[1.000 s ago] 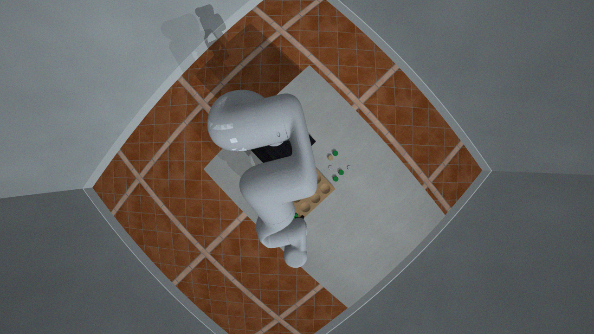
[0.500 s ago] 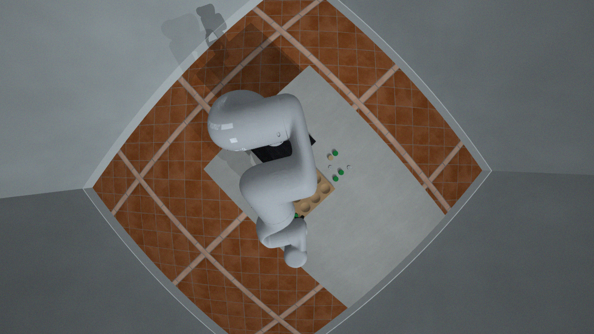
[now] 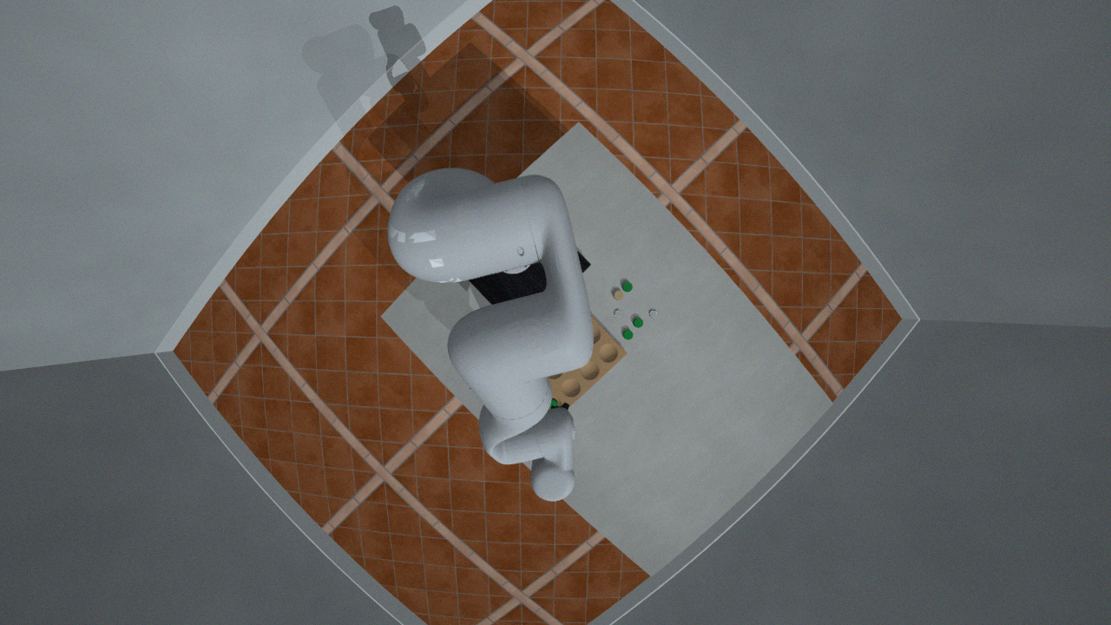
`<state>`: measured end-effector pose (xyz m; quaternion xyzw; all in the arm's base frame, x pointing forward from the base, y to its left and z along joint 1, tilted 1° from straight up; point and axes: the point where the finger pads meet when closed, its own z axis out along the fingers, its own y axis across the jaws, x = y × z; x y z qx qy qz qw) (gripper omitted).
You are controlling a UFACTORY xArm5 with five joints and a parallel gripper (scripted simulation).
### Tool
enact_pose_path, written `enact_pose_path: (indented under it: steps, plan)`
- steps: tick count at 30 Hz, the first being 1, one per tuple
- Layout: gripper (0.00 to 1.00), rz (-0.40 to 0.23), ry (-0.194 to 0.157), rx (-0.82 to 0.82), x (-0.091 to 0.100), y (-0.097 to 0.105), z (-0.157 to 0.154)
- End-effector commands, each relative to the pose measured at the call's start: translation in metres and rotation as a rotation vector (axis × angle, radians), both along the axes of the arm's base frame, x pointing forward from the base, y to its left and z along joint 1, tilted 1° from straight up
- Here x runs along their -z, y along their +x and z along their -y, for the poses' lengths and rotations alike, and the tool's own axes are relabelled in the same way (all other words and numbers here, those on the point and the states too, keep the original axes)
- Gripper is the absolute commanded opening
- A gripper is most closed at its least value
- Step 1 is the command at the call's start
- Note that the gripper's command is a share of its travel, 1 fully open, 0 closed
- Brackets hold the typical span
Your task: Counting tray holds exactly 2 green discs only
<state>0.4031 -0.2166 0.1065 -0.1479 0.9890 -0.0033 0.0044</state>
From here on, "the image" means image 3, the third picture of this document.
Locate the tan tray with round pockets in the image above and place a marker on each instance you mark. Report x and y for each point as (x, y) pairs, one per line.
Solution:
(570, 386)

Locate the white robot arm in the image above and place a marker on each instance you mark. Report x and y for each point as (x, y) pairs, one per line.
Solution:
(503, 351)

